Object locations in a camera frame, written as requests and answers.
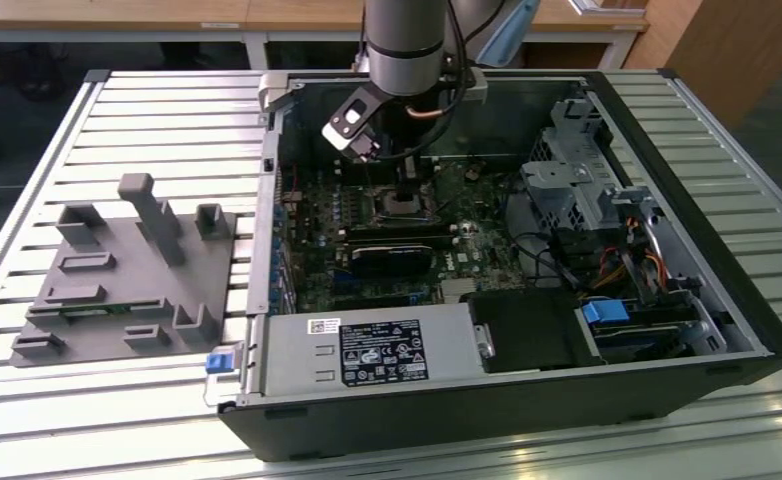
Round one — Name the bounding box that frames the black plastic shroud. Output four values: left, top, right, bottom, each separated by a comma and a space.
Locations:
461, 289, 606, 374

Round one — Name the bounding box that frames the black RAM slot row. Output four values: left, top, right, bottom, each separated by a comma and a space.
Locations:
343, 224, 453, 246
341, 158, 401, 184

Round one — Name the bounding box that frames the silver power supply unit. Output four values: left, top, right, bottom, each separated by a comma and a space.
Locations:
256, 302, 493, 401

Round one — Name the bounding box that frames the green RAM stick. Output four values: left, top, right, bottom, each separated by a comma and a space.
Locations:
60, 305, 132, 317

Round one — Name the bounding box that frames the wooden desk white frame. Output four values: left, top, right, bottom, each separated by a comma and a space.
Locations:
0, 0, 650, 71

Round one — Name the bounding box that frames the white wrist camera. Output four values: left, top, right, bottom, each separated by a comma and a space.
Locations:
322, 84, 387, 151

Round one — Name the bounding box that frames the black open PC case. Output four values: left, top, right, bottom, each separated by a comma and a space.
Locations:
216, 67, 782, 464

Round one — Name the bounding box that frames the grey parts rack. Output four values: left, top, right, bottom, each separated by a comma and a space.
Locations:
10, 172, 239, 369

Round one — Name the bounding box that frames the silver chipset heat sink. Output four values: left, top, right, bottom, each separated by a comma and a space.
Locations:
441, 279, 479, 301

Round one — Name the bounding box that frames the brown wooden cabinet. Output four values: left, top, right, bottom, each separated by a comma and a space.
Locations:
621, 0, 782, 131

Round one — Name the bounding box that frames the silver metal drive cage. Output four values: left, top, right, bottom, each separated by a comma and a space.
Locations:
521, 97, 639, 231

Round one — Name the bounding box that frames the CPU socket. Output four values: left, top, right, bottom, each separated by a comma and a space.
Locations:
369, 183, 441, 225

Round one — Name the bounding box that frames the black graphics card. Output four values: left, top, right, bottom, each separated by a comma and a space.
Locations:
347, 242, 433, 279

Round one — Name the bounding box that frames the green motherboard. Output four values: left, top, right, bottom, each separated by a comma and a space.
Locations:
276, 159, 546, 314

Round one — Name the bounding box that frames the orange yellow wire bundle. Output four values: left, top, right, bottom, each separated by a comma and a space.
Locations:
590, 247, 673, 291

